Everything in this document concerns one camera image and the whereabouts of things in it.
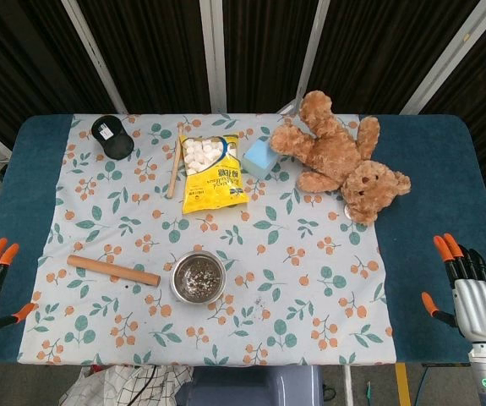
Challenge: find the black plastic cup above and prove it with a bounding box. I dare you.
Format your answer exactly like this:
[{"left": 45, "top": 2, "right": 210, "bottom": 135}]
[{"left": 90, "top": 114, "right": 135, "bottom": 161}]

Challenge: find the wooden rolling pin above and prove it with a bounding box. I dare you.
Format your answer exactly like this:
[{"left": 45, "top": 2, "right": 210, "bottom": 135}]
[{"left": 66, "top": 254, "right": 161, "bottom": 288}]

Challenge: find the floral tablecloth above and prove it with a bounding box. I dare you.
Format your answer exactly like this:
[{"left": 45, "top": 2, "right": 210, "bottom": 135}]
[{"left": 16, "top": 112, "right": 398, "bottom": 367}]

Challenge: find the thin wooden stick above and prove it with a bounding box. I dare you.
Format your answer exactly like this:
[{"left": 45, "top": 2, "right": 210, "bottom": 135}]
[{"left": 166, "top": 123, "right": 184, "bottom": 199}]

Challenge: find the white checkered cloth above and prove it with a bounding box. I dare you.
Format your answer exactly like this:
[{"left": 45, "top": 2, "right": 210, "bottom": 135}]
[{"left": 59, "top": 365, "right": 195, "bottom": 406}]

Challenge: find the blue sponge block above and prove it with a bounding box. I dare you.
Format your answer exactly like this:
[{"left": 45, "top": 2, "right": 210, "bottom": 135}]
[{"left": 241, "top": 139, "right": 281, "bottom": 177}]

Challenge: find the teal table cover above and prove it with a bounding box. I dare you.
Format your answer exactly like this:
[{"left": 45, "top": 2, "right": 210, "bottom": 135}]
[{"left": 0, "top": 113, "right": 486, "bottom": 367}]

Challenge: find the yellow marshmallow bag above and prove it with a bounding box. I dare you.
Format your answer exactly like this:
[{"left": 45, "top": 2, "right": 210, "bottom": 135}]
[{"left": 177, "top": 133, "right": 250, "bottom": 215}]

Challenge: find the steel bowl with crushed nuts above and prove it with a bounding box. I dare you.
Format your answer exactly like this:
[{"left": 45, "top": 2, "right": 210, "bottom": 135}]
[{"left": 170, "top": 250, "right": 227, "bottom": 304}]

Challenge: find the grey-blue robot torso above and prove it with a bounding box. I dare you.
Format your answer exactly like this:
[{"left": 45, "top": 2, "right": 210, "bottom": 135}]
[{"left": 174, "top": 365, "right": 324, "bottom": 406}]

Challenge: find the white frame bar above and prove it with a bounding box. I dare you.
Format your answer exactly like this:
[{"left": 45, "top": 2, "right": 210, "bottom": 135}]
[
  {"left": 400, "top": 0, "right": 486, "bottom": 116},
  {"left": 199, "top": 0, "right": 230, "bottom": 113},
  {"left": 283, "top": 0, "right": 331, "bottom": 114},
  {"left": 60, "top": 0, "right": 128, "bottom": 114}
]

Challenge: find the brown teddy bear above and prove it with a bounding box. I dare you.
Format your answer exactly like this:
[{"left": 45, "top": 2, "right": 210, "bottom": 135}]
[{"left": 270, "top": 90, "right": 412, "bottom": 225}]

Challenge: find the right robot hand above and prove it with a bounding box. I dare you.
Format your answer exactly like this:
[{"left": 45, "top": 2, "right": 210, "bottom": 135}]
[{"left": 421, "top": 232, "right": 486, "bottom": 343}]

